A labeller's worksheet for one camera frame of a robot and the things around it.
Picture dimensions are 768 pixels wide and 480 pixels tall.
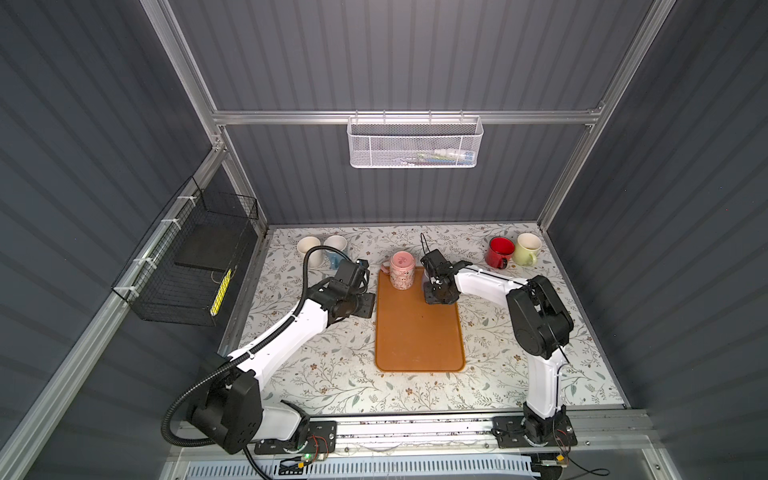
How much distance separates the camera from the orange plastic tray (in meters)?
0.87

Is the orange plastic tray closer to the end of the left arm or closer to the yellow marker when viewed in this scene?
the end of the left arm

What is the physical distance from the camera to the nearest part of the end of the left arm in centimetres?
60

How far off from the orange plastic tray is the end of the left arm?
0.62 ft
